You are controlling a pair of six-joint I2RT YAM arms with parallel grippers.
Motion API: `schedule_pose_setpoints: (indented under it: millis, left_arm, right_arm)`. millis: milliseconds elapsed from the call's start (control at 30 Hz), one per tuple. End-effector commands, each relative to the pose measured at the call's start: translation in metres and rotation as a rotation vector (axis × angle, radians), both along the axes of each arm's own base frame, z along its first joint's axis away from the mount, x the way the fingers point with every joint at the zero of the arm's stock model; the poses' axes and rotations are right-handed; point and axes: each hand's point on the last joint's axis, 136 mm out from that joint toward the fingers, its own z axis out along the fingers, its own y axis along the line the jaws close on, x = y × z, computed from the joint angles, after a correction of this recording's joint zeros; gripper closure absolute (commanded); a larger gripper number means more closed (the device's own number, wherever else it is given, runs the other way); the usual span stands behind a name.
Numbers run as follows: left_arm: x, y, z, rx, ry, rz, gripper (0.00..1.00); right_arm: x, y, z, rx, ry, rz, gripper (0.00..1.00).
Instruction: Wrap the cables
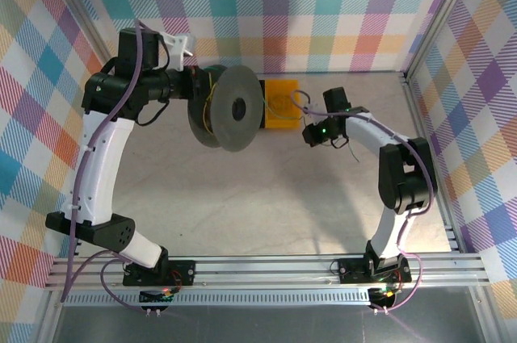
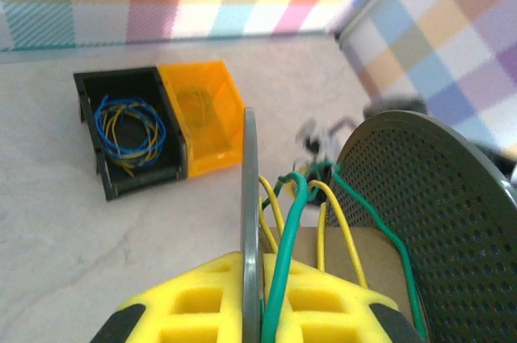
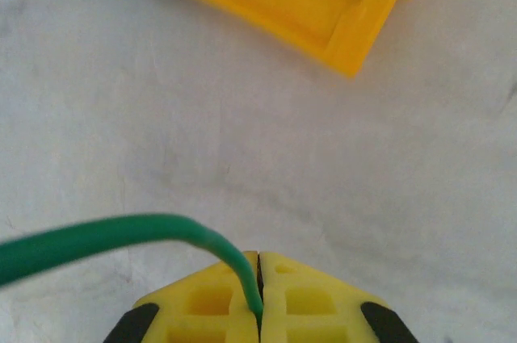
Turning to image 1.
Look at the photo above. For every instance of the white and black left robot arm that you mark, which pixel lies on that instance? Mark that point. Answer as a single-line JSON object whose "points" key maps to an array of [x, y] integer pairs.
{"points": [[101, 165]]}

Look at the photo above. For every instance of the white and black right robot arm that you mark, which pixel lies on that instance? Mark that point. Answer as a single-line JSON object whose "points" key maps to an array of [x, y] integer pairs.
{"points": [[404, 173]]}

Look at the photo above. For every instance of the yellow plastic bin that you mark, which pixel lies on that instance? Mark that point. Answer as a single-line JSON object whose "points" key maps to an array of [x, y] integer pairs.
{"points": [[282, 121]]}

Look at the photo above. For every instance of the right circuit board with LEDs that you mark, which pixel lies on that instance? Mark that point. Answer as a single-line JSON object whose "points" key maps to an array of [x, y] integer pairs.
{"points": [[383, 291]]}

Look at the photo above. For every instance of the circuit board with leds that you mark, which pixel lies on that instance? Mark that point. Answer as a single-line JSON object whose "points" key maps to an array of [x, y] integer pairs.
{"points": [[383, 291], [155, 296]]}

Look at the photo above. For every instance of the left circuit board with LEDs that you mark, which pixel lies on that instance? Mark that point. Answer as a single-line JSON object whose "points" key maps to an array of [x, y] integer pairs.
{"points": [[155, 296]]}

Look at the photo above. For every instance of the aluminium frame post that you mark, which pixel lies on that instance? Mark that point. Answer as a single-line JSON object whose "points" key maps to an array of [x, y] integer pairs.
{"points": [[440, 16], [87, 24]]}

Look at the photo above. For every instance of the aluminium side rail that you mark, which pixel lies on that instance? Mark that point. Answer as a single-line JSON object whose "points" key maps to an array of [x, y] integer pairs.
{"points": [[432, 181]]}

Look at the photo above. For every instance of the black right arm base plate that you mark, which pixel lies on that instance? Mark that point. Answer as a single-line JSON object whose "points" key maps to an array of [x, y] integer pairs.
{"points": [[351, 272]]}

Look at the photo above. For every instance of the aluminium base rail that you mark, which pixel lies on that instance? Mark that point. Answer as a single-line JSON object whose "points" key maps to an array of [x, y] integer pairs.
{"points": [[262, 272]]}

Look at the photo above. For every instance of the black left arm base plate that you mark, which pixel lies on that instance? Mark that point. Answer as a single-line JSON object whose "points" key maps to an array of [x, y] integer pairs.
{"points": [[182, 270]]}

